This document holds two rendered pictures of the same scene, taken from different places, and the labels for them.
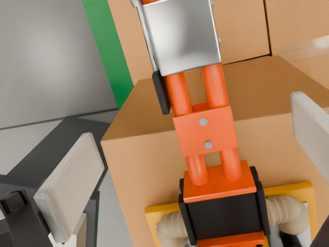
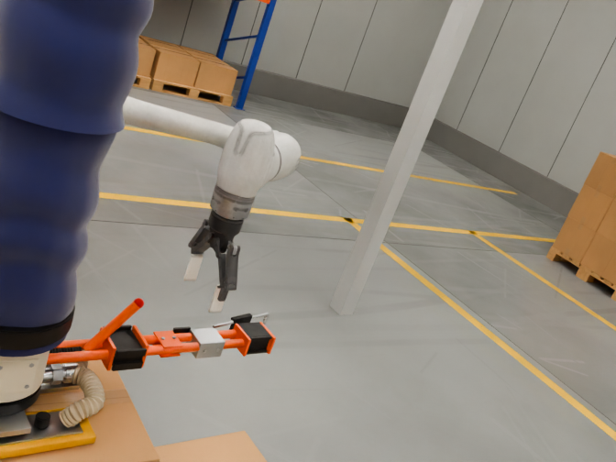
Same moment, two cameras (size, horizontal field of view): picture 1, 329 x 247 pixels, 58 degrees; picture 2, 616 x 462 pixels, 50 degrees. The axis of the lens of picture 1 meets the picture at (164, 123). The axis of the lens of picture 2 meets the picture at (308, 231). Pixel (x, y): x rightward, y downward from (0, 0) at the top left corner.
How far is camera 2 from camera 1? 1.51 m
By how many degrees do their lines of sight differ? 79
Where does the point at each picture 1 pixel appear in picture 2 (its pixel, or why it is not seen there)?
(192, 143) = (161, 334)
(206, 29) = (211, 340)
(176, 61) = (197, 333)
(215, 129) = (170, 341)
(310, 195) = (88, 434)
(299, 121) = (216, 304)
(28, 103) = not seen: outside the picture
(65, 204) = (197, 259)
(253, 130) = (129, 414)
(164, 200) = not seen: hidden behind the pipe
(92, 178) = (190, 272)
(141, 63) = not seen: outside the picture
